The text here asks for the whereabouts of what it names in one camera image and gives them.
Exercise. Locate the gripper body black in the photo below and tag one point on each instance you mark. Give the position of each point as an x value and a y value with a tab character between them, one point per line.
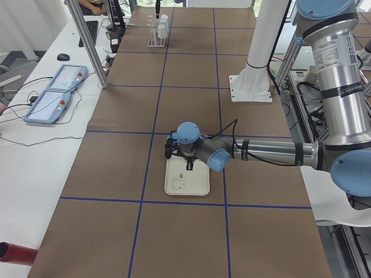
189	160

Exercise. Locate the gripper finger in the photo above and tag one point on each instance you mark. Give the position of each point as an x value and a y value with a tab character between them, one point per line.
189	166
157	8

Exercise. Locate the blue plastic cup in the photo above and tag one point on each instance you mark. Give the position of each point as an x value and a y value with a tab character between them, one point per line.
164	19
174	142

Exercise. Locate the white plastic cup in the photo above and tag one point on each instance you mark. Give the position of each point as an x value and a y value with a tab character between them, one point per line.
162	31

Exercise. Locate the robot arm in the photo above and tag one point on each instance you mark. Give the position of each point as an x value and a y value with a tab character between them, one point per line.
327	27

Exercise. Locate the cream plastic tray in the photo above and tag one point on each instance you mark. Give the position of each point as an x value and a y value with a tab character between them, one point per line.
182	182

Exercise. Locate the black keyboard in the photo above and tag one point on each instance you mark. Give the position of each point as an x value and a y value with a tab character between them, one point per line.
93	27

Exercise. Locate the black computer mouse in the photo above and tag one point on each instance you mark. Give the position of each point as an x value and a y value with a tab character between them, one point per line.
63	57

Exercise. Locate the teach pendant far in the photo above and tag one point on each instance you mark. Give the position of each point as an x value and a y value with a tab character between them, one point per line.
67	77

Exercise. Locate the teach pendant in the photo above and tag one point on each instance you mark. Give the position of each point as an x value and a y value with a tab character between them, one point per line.
48	107
67	77

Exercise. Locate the teach pendant near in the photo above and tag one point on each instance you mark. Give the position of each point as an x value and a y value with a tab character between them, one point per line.
48	107

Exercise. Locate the white chair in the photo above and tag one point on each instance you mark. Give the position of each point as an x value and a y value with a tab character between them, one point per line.
329	203

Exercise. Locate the red cylinder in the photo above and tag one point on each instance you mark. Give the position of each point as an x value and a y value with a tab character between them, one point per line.
16	254

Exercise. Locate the white wire cup rack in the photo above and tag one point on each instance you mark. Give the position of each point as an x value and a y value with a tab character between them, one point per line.
154	41

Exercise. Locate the aluminium frame post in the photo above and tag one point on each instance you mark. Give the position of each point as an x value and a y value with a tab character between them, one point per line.
73	7

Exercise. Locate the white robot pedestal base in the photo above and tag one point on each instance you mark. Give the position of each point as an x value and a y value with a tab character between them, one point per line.
252	84

